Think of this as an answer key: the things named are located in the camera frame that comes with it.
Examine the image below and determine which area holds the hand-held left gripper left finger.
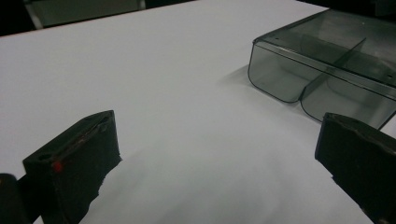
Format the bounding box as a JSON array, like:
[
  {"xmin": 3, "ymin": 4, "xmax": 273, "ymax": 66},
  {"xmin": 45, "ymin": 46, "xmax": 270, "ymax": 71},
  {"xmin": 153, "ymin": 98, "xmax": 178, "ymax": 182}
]
[{"xmin": 21, "ymin": 109, "xmax": 122, "ymax": 224}]

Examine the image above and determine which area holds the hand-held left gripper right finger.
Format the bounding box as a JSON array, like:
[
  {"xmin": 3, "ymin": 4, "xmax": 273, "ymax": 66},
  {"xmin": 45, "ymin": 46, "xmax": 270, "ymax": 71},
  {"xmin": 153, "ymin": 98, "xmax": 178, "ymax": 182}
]
[{"xmin": 314, "ymin": 112, "xmax": 396, "ymax": 224}]

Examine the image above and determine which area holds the smoky transparent plastic organizer box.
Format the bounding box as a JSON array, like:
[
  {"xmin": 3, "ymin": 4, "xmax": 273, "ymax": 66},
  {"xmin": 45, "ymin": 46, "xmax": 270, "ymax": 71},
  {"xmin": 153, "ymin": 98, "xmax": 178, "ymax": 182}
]
[{"xmin": 247, "ymin": 8, "xmax": 396, "ymax": 130}]

